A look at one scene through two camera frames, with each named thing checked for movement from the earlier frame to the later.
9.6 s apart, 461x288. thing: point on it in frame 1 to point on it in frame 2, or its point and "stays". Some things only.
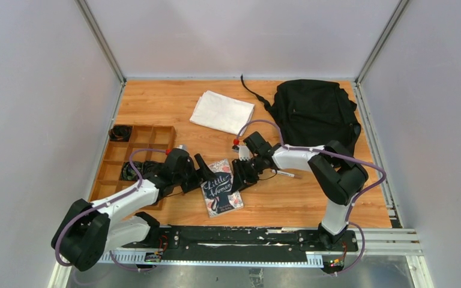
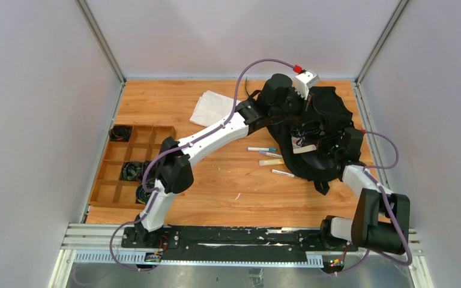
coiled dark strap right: [152, 168] stays
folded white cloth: [222, 113] stays
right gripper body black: [252, 167] to [333, 144]
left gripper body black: [197, 178] to [310, 106]
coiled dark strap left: [126, 170] stays
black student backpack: [314, 111] stays
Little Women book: [217, 191] to [305, 137]
